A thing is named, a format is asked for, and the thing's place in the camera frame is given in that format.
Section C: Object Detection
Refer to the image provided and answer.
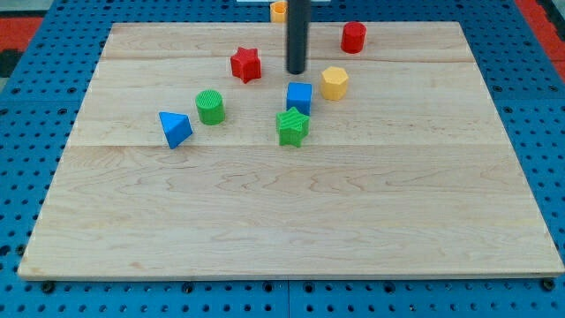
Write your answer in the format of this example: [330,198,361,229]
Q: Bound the light wooden board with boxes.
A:
[18,22,564,282]

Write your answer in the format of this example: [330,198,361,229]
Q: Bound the orange yellow block at edge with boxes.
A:
[269,0,288,23]

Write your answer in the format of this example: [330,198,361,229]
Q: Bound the red star block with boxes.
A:
[230,47,261,83]

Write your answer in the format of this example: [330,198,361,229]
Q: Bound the blue triangle block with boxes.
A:
[159,111,193,149]

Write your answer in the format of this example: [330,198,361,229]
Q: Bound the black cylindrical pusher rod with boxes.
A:
[286,0,311,75]

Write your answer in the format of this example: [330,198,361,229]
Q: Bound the blue cube block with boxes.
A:
[286,82,313,116]

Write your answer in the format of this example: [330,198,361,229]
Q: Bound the green star block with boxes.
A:
[275,107,310,148]

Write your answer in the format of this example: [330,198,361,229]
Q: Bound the green cylinder block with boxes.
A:
[195,89,225,125]

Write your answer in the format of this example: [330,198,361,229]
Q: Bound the yellow hexagon block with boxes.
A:
[320,66,349,101]

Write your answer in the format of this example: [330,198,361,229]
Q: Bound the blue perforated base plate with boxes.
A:
[1,0,564,317]

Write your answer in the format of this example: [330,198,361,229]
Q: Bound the red cylinder block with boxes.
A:
[341,21,366,54]

